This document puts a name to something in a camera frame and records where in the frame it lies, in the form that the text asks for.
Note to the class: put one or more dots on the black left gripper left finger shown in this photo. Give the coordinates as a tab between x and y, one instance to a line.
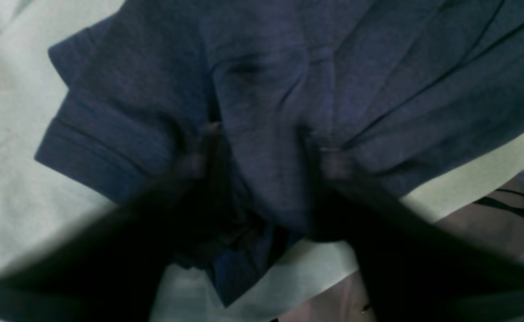
110	270

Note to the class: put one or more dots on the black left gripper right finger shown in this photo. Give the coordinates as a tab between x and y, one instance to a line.
412	271

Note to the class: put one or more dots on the dark navy long-sleeve shirt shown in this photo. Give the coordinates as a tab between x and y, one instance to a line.
409	88

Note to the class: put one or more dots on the green table cloth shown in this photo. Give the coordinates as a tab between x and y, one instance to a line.
38	206

